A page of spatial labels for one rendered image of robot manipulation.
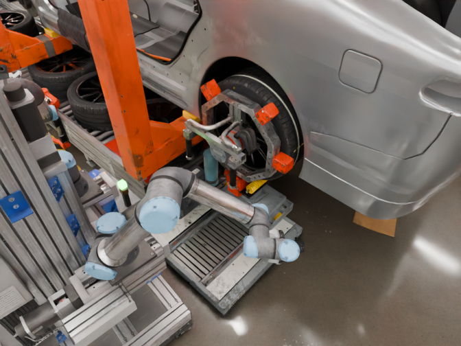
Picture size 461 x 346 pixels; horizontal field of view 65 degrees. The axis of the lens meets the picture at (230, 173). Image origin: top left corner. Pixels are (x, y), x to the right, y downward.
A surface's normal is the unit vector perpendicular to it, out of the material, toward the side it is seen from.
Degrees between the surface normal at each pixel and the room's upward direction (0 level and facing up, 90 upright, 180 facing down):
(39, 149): 90
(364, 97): 90
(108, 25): 90
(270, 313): 0
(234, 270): 0
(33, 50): 90
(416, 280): 0
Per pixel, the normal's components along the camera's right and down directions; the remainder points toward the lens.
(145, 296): 0.00, -0.71
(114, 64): 0.74, 0.48
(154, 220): 0.05, 0.63
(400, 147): -0.62, 0.55
